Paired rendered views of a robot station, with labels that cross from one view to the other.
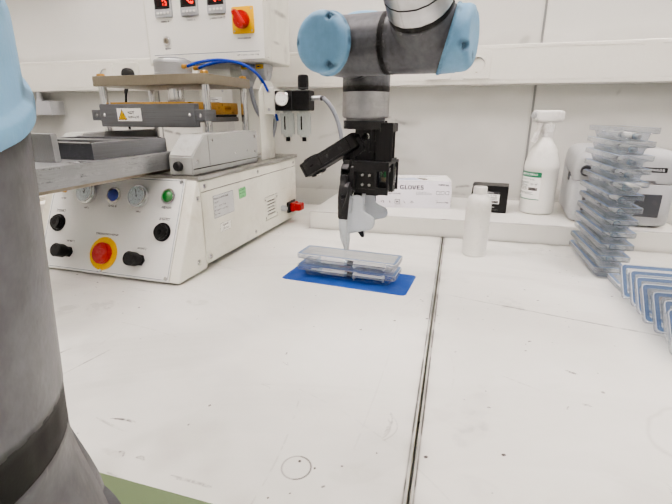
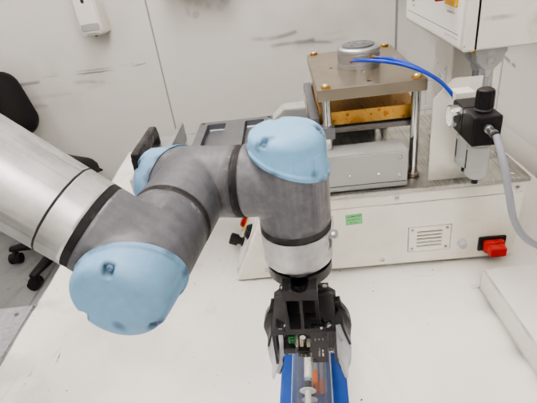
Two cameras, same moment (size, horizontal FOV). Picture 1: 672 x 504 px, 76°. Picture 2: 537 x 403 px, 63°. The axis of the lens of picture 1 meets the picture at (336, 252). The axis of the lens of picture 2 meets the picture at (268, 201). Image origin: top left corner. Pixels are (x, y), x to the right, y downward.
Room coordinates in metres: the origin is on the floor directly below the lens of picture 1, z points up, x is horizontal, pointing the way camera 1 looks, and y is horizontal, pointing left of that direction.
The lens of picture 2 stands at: (0.62, -0.42, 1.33)
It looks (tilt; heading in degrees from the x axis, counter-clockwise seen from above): 30 degrees down; 77
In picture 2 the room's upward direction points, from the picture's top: 8 degrees counter-clockwise
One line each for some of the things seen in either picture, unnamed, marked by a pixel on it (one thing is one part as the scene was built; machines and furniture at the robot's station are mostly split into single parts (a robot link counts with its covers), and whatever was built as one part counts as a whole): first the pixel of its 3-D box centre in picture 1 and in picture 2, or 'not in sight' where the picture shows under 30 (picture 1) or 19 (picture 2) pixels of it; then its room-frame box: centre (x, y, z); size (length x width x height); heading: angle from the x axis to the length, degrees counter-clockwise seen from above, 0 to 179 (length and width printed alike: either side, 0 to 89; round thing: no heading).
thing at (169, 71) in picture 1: (192, 91); (377, 79); (1.03, 0.32, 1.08); 0.31 x 0.24 x 0.13; 73
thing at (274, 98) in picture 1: (292, 108); (468, 132); (1.06, 0.10, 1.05); 0.15 x 0.05 x 0.15; 73
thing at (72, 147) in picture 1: (85, 146); (233, 141); (0.76, 0.43, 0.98); 0.20 x 0.17 x 0.03; 73
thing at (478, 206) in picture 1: (477, 220); not in sight; (0.88, -0.30, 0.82); 0.05 x 0.05 x 0.14
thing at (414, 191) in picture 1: (406, 190); not in sight; (1.19, -0.20, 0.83); 0.23 x 0.12 x 0.07; 84
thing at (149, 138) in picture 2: not in sight; (145, 147); (0.58, 0.48, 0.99); 0.15 x 0.02 x 0.04; 73
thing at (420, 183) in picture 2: (192, 161); (375, 151); (1.04, 0.34, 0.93); 0.46 x 0.35 x 0.01; 163
